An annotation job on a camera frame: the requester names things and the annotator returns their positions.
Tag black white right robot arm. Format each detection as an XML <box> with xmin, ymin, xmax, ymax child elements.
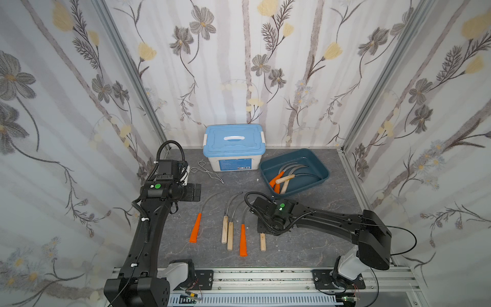
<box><xmin>244</xmin><ymin>191</ymin><xmax>418</xmax><ymax>290</ymax></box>

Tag teal plastic storage tray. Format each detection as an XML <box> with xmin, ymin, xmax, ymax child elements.
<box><xmin>259</xmin><ymin>148</ymin><xmax>330</xmax><ymax>198</ymax></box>

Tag wooden handle sickle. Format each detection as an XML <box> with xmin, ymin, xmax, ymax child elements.
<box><xmin>281</xmin><ymin>165</ymin><xmax>306</xmax><ymax>194</ymax></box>
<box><xmin>227</xmin><ymin>201</ymin><xmax>245</xmax><ymax>251</ymax></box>
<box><xmin>275</xmin><ymin>173</ymin><xmax>322</xmax><ymax>184</ymax></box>
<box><xmin>260</xmin><ymin>233</ymin><xmax>267</xmax><ymax>251</ymax></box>
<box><xmin>221</xmin><ymin>192</ymin><xmax>243</xmax><ymax>244</ymax></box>

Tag silver metal tongs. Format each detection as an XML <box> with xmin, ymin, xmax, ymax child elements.
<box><xmin>190</xmin><ymin>160</ymin><xmax>225</xmax><ymax>184</ymax></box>

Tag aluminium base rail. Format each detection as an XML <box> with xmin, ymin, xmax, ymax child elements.
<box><xmin>161</xmin><ymin>267</ymin><xmax>428</xmax><ymax>306</ymax></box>

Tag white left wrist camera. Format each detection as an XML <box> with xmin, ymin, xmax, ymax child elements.
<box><xmin>179</xmin><ymin>163</ymin><xmax>190</xmax><ymax>185</ymax></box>

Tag white box with blue lid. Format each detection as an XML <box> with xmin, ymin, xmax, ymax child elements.
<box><xmin>203</xmin><ymin>124</ymin><xmax>265</xmax><ymax>172</ymax></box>

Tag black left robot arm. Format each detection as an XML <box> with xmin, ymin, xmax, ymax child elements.
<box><xmin>104</xmin><ymin>140</ymin><xmax>202</xmax><ymax>306</ymax></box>

